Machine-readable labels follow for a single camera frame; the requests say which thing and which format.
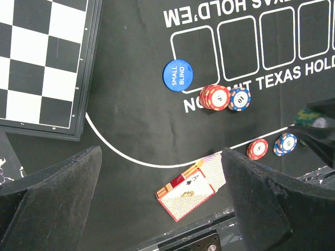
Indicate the black white chess board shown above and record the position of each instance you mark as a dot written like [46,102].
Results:
[47,58]

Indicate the blue poker chip stack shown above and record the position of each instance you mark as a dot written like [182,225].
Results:
[286,143]

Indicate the blue chips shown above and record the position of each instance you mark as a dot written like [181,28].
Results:
[240,98]

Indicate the green poker chip stack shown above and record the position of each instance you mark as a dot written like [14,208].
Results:
[310,118]

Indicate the red poker chip stack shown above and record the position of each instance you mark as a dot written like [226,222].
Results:
[257,149]

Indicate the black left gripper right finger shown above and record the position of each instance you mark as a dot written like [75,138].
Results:
[276,211]

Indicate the blue small blind button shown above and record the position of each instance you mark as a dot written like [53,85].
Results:
[178,75]

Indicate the black poker felt mat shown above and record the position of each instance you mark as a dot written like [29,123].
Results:
[280,51]

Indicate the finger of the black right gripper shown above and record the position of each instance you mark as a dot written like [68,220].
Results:
[320,140]

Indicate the red chips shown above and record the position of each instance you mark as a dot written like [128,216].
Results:
[214,97]

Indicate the red playing card box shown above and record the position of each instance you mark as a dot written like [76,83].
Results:
[192,187]

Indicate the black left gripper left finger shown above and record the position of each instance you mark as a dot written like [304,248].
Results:
[47,210]

